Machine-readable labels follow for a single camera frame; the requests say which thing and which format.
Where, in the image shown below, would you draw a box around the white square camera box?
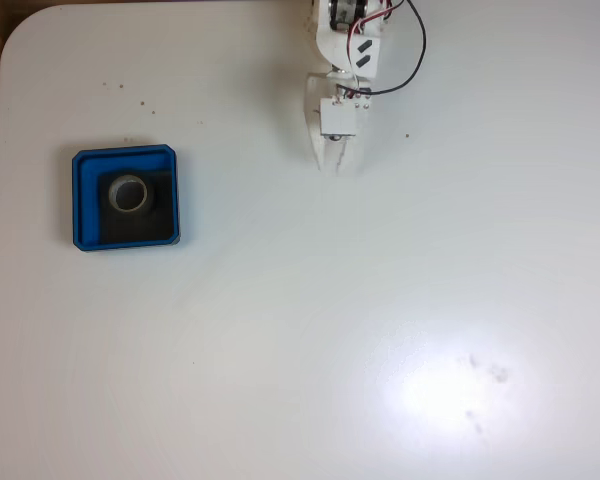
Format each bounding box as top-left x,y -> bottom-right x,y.
319,96 -> 358,138

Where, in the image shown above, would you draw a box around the thin black cable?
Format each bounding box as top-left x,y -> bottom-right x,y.
352,0 -> 428,98

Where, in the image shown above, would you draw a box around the red and white servo wires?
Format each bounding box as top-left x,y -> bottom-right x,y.
347,0 -> 399,99

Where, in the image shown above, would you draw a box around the black tape roll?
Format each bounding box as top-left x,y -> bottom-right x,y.
106,171 -> 158,216

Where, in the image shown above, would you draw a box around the blue square box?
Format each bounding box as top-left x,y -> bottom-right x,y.
70,143 -> 182,252

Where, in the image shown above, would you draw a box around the black foam pad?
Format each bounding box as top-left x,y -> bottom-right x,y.
97,169 -> 176,241

